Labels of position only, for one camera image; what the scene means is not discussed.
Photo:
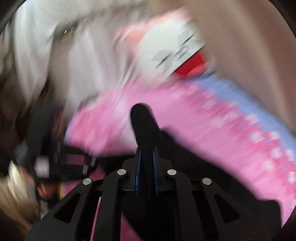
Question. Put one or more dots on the black pants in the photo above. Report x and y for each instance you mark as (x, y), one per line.
(136, 202)

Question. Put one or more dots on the cat face pillow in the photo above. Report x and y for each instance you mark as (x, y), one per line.
(166, 47)

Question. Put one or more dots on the pink floral bed sheet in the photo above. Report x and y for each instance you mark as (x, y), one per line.
(212, 118)

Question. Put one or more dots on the beige hanging sheet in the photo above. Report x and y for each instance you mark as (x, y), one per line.
(252, 44)

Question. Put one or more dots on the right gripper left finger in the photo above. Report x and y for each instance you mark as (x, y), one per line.
(90, 211)

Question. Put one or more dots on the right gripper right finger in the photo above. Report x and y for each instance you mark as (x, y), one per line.
(200, 210)

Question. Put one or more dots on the white satin curtain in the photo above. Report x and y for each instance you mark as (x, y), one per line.
(71, 46)

